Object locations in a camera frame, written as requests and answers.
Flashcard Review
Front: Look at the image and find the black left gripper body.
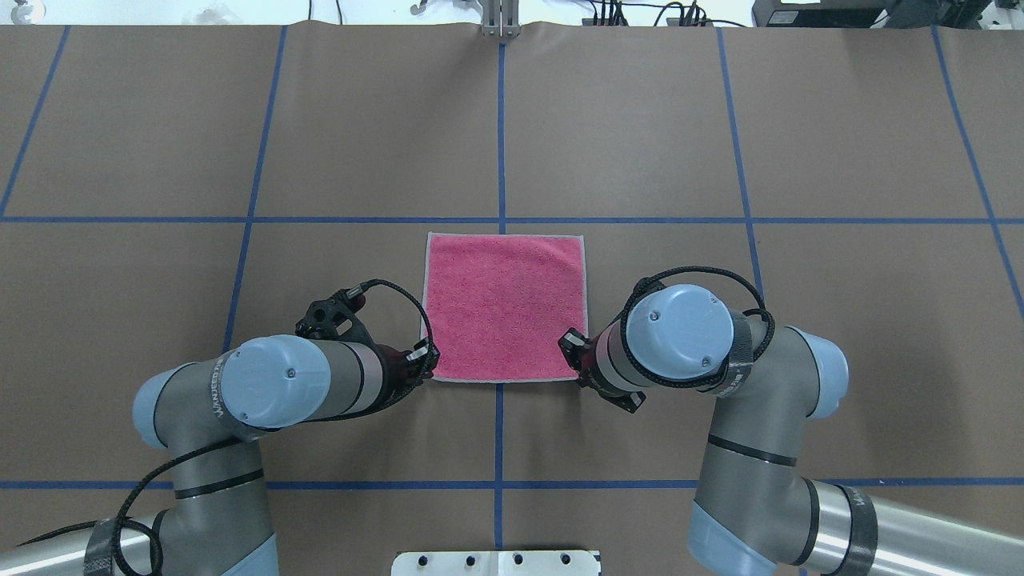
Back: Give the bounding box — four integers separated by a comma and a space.
377, 339, 439, 401

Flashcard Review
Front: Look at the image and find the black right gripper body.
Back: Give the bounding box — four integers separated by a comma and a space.
558, 328, 645, 414

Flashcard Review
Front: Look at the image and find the pink towel with grey back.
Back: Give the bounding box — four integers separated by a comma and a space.
423, 232, 588, 384

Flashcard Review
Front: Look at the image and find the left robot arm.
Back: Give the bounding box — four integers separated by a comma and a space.
2, 335, 439, 575

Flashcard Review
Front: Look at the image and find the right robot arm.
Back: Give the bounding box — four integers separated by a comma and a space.
558, 282, 1023, 575

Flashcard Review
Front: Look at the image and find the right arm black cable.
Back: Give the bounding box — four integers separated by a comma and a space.
620, 266, 777, 394

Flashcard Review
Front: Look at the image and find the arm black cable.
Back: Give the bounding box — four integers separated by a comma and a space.
620, 266, 777, 394
32, 279, 439, 576

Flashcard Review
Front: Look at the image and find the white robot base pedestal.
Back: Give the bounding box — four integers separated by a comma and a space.
390, 550, 603, 575

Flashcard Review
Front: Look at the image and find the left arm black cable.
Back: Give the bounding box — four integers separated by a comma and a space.
32, 279, 439, 576

